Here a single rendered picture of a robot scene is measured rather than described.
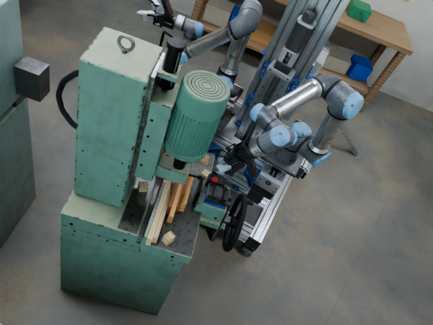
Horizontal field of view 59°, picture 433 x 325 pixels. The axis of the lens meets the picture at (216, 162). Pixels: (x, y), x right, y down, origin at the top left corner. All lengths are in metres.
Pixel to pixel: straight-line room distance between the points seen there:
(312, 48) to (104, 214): 1.29
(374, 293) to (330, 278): 0.36
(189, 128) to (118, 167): 0.36
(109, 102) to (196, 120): 0.30
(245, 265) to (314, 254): 0.59
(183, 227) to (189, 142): 0.42
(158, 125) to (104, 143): 0.22
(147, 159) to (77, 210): 0.41
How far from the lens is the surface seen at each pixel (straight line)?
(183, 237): 1.63
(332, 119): 1.87
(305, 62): 2.12
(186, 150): 1.42
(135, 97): 1.29
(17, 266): 2.54
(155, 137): 1.44
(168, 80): 1.30
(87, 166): 1.62
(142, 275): 2.01
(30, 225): 2.66
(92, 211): 1.75
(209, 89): 1.31
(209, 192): 1.66
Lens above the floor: 2.28
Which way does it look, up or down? 46 degrees down
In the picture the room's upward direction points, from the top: 25 degrees clockwise
